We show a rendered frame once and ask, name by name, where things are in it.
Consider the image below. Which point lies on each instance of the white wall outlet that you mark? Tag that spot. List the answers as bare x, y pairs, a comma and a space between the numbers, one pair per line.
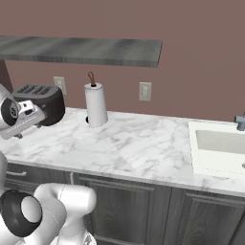
60, 84

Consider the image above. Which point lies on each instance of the grey tap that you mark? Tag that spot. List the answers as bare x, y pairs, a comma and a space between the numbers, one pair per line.
240, 122

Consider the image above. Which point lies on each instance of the white sink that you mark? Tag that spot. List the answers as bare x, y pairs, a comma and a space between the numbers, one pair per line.
217, 150

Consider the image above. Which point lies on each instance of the black toaster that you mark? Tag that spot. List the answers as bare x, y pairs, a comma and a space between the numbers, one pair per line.
51, 103

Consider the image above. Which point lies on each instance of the white wall switch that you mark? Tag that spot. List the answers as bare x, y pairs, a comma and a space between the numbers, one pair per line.
145, 92

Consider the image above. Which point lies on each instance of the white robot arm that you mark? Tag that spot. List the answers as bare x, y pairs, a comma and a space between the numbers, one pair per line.
67, 204

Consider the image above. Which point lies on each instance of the white paper towel roll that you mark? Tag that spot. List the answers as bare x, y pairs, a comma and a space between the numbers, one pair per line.
95, 105

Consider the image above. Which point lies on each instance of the dark grey drawer front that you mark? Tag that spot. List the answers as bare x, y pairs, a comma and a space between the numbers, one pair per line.
48, 177

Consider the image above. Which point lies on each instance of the dark grey cupboard door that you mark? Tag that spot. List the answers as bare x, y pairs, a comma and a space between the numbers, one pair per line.
207, 220
127, 210

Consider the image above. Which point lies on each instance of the dark brown cabinet panel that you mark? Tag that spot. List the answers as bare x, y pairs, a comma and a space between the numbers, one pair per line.
5, 76

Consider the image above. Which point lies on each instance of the grey wall shelf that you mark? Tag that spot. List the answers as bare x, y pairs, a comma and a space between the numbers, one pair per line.
79, 51

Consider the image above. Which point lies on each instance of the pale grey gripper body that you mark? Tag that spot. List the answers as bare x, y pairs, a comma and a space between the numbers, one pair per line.
22, 125

